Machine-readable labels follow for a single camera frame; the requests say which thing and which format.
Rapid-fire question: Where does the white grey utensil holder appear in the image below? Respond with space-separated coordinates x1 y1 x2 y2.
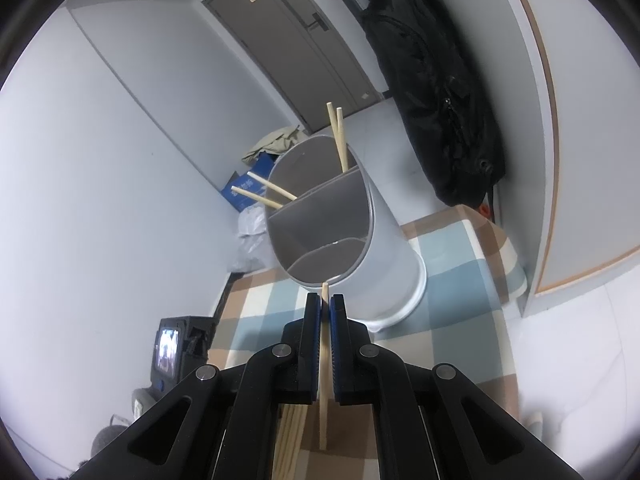
265 132 428 323

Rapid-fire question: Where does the olive cloth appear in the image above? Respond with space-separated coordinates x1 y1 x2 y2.
242 125 308 166

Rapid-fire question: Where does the dark fuzzy object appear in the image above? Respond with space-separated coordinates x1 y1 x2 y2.
91 422 131 461

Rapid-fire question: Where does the black hanging bag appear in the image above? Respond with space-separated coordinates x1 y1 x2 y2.
361 0 506 207

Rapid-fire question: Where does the white plastic bag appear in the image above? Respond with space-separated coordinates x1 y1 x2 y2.
227 205 273 273

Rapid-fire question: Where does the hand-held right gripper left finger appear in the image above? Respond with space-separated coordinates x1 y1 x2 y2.
70 292 326 480

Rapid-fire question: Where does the checkered tablecloth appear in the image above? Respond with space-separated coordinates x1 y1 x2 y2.
207 205 528 480

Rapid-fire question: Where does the grey object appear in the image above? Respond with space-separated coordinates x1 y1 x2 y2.
131 387 156 421

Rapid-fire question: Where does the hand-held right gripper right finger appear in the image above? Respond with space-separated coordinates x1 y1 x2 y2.
328 294 586 480

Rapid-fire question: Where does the pile of wooden chopsticks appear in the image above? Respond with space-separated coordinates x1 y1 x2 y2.
271 402 310 480

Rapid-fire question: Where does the grey door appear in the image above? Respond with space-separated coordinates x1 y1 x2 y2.
202 0 386 133

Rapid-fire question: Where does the blue cardboard box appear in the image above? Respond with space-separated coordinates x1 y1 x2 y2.
220 152 281 213

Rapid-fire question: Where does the white wardrobe with wood trim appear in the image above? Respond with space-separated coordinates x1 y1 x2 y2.
500 0 640 318

